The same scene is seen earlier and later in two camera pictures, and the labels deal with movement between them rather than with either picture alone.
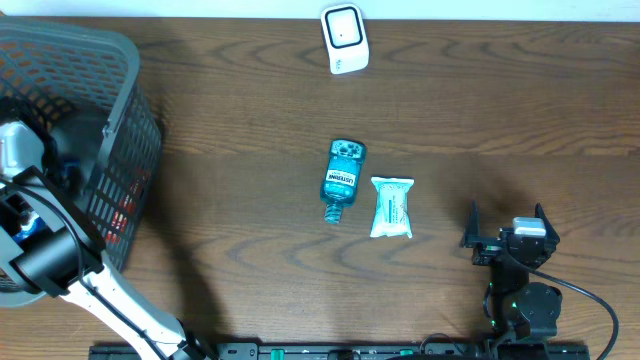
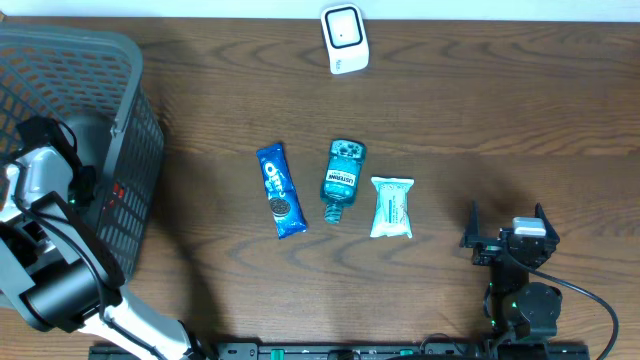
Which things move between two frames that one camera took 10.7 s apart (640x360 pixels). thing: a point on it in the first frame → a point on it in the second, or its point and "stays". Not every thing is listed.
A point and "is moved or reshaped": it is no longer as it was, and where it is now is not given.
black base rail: [346, 351] stays
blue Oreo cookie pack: [33, 229] is moved or reshaped
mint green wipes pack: [392, 207] stays
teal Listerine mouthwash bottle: [342, 177] stays
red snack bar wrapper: [129, 202] → [116, 190]
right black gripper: [487, 249] stays
